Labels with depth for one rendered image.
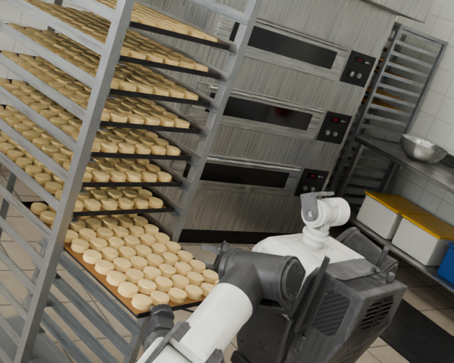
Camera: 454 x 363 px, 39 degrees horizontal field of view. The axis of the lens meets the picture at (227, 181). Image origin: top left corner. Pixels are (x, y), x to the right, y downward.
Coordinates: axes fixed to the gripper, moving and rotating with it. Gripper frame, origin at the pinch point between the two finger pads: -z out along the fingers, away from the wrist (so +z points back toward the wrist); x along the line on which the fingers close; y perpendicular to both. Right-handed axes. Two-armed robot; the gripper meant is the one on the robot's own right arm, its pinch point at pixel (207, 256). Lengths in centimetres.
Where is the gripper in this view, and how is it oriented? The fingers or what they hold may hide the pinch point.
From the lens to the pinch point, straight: 202.3
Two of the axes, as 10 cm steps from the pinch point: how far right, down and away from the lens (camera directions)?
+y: 0.2, 3.1, -9.5
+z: 9.4, 3.2, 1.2
